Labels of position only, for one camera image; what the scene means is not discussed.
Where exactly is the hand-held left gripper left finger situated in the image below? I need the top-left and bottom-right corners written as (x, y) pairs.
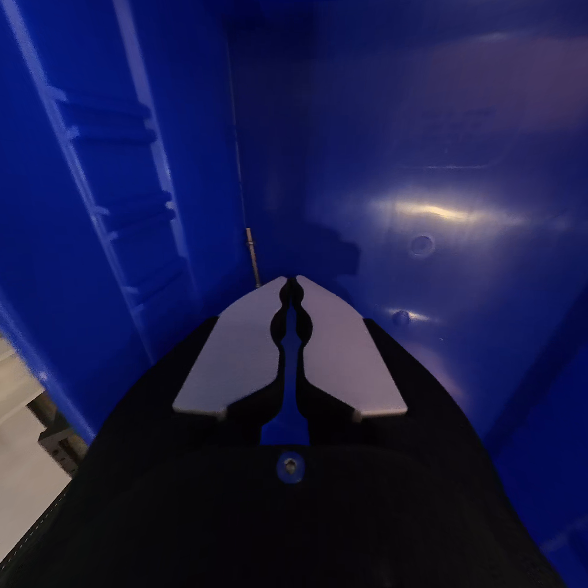
top-left (171, 276), bottom-right (290, 445)

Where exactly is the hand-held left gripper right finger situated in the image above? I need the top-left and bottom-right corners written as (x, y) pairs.
top-left (293, 275), bottom-right (409, 445)

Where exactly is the metal bolt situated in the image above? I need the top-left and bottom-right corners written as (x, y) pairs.
top-left (245, 227), bottom-right (262, 289)

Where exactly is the blue plastic bin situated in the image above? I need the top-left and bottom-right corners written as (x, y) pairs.
top-left (0, 0), bottom-right (588, 588)

